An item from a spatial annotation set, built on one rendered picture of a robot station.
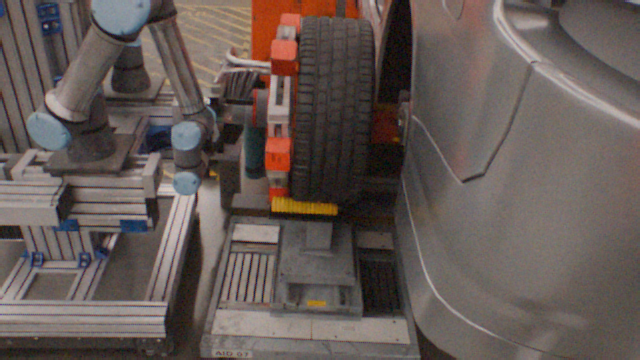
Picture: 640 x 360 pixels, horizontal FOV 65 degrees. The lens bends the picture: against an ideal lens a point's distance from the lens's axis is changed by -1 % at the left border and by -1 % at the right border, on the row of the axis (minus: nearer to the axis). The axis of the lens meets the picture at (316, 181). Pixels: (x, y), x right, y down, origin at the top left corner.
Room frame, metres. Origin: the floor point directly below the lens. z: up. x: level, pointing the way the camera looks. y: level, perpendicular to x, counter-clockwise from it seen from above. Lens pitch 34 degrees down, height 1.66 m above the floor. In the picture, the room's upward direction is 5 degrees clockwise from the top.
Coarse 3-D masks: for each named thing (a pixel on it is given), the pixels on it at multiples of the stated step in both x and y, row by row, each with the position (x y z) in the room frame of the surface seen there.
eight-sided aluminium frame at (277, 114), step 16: (288, 32) 1.73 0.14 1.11; (272, 80) 1.46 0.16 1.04; (288, 80) 1.47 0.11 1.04; (272, 96) 1.43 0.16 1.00; (288, 96) 1.43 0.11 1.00; (272, 112) 1.39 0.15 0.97; (288, 112) 1.40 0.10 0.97; (272, 128) 1.38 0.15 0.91; (288, 128) 1.82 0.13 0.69; (272, 176) 1.39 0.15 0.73
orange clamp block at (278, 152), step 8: (272, 144) 1.34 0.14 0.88; (280, 144) 1.34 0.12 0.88; (288, 144) 1.34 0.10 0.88; (272, 152) 1.30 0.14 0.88; (280, 152) 1.30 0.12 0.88; (288, 152) 1.30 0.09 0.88; (272, 160) 1.29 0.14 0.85; (280, 160) 1.30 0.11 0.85; (288, 160) 1.30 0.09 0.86; (272, 168) 1.29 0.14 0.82; (280, 168) 1.30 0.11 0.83; (288, 168) 1.30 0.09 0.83
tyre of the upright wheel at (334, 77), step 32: (320, 32) 1.57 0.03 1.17; (352, 32) 1.58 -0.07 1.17; (320, 64) 1.45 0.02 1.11; (352, 64) 1.46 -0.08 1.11; (320, 96) 1.39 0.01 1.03; (352, 96) 1.39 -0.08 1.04; (320, 128) 1.35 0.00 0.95; (352, 128) 1.35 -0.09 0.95; (320, 160) 1.33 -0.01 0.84; (352, 160) 1.34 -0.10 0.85; (320, 192) 1.38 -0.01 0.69; (352, 192) 1.37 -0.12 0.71
